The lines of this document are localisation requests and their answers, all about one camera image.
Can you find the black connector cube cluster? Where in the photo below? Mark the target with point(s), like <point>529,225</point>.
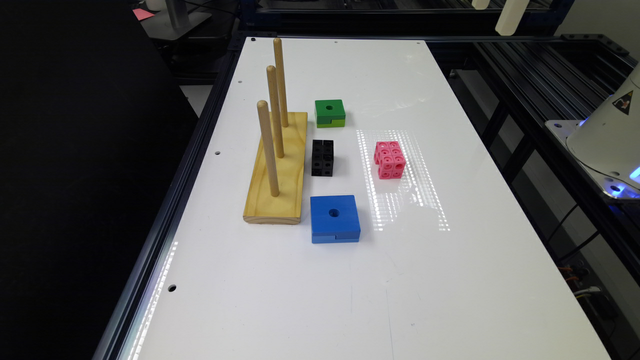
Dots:
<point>322,158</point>

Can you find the blue square block with hole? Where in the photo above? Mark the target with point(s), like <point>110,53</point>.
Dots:
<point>334,219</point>

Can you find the pink paper sheet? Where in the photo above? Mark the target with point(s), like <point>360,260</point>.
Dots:
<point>142,14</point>

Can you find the wooden peg base board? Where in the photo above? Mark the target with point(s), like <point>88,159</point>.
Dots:
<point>263,208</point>

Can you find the middle wooden peg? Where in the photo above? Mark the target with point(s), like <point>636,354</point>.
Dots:
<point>271,72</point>

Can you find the green square block with hole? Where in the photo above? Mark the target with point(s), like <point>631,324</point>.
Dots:
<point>330,113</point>

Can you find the black aluminium frame rails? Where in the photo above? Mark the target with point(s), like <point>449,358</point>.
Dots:
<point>551,78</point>

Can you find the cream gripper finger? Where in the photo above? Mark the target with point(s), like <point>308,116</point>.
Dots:
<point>510,17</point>
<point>480,4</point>

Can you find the wooden peg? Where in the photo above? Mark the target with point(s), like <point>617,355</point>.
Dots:
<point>271,72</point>
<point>268,146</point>
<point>280,78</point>

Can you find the pink connector cube cluster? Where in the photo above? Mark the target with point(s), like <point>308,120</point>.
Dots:
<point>390,159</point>

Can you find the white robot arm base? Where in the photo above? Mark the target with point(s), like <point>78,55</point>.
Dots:
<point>606,144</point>

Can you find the grey stand with pole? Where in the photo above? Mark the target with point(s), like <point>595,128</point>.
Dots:
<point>171,20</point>

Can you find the front wooden peg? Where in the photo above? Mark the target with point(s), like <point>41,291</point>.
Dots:
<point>268,146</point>

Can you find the rear wooden peg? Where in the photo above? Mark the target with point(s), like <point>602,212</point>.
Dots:
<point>280,78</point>

